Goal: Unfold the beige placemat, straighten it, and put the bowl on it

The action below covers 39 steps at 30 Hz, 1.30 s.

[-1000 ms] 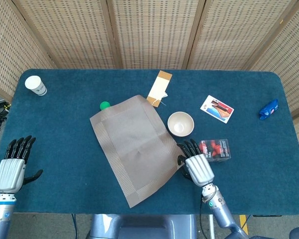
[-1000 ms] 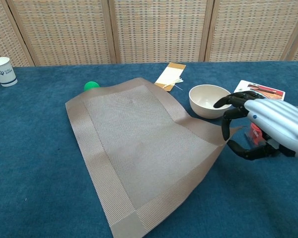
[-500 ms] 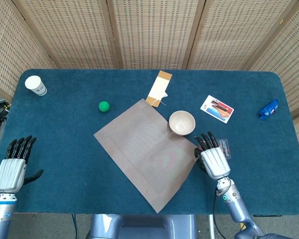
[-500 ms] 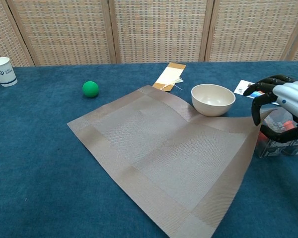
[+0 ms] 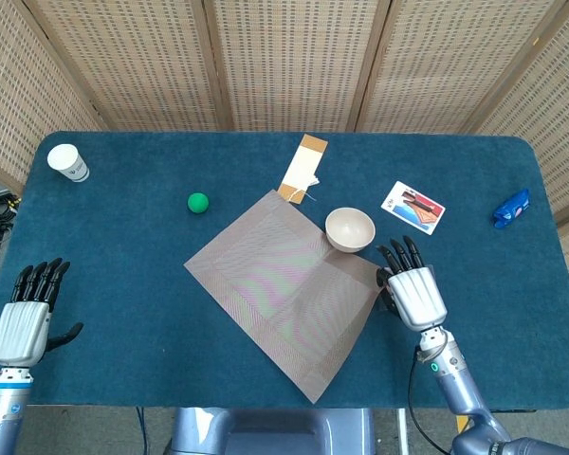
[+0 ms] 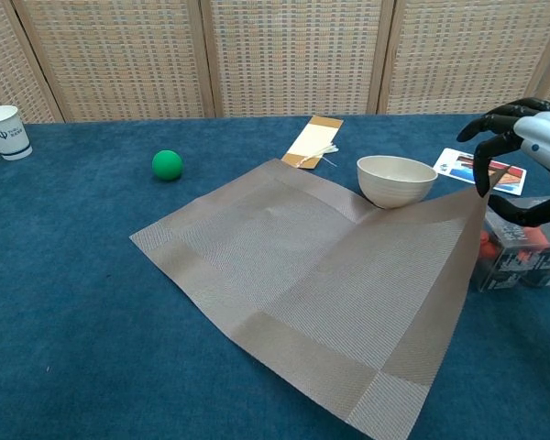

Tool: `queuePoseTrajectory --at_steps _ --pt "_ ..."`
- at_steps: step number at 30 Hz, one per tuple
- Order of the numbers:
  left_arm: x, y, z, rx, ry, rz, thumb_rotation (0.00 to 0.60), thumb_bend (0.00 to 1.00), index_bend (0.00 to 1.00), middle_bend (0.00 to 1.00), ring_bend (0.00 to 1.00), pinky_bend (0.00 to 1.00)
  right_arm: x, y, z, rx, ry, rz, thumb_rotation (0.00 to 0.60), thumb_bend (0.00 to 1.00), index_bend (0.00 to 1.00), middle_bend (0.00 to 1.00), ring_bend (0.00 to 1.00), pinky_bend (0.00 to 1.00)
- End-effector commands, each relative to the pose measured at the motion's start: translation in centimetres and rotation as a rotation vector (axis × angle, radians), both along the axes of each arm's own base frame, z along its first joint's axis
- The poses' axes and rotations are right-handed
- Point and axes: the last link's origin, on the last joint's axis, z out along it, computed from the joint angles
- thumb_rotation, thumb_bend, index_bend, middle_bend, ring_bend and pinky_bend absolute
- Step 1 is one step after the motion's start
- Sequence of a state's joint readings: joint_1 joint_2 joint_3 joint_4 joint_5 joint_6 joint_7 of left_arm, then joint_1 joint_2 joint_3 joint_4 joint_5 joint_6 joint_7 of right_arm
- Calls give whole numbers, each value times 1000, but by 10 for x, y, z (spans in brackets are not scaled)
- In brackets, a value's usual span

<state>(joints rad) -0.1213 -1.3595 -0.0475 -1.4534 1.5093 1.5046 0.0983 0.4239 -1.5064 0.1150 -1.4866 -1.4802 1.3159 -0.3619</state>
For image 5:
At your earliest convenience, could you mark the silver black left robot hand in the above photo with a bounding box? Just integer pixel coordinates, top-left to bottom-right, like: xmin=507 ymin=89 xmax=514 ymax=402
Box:
xmin=0 ymin=258 xmax=85 ymax=369

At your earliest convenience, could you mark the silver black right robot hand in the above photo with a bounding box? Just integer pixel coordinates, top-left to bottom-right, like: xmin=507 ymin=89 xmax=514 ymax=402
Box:
xmin=376 ymin=235 xmax=450 ymax=333

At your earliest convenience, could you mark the beige round bowl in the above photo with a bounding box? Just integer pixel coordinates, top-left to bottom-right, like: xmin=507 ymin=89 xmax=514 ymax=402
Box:
xmin=324 ymin=207 xmax=376 ymax=255

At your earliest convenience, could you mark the brown woven placemat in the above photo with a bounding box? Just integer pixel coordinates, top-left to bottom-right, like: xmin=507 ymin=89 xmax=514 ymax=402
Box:
xmin=183 ymin=189 xmax=384 ymax=405

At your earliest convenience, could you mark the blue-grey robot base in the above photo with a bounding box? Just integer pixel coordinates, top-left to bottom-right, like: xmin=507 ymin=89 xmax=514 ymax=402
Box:
xmin=168 ymin=406 xmax=376 ymax=455

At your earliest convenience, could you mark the colourful printed card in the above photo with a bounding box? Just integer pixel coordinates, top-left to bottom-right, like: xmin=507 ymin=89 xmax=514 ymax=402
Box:
xmin=380 ymin=180 xmax=447 ymax=237

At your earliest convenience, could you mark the blue snack packet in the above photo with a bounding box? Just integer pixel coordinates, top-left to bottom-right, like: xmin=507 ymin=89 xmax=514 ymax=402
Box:
xmin=491 ymin=189 xmax=532 ymax=230

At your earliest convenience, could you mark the metal table leg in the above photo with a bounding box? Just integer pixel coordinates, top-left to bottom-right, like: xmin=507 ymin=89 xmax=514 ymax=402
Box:
xmin=395 ymin=408 xmax=411 ymax=455

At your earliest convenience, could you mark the white paper cup blue logo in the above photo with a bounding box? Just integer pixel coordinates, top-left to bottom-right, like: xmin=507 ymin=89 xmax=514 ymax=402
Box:
xmin=46 ymin=143 xmax=91 ymax=184

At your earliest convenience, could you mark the brown white paper sleeve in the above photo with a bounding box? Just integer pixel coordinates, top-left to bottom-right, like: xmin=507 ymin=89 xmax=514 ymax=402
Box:
xmin=277 ymin=133 xmax=330 ymax=205

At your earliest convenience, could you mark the green ball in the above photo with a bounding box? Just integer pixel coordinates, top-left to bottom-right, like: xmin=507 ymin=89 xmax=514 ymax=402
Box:
xmin=187 ymin=191 xmax=211 ymax=215

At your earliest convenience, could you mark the woven folding screen panel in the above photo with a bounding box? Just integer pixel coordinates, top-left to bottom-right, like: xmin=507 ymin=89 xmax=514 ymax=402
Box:
xmin=203 ymin=0 xmax=391 ymax=133
xmin=22 ymin=0 xmax=233 ymax=133
xmin=471 ymin=0 xmax=569 ymax=290
xmin=0 ymin=0 xmax=108 ymax=191
xmin=353 ymin=0 xmax=569 ymax=135

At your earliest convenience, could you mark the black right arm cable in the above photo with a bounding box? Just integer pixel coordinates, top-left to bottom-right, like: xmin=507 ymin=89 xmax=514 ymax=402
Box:
xmin=406 ymin=345 xmax=451 ymax=455

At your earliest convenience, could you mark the dark cable under table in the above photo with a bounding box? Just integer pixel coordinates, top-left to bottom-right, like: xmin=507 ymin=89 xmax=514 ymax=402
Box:
xmin=135 ymin=406 xmax=149 ymax=455

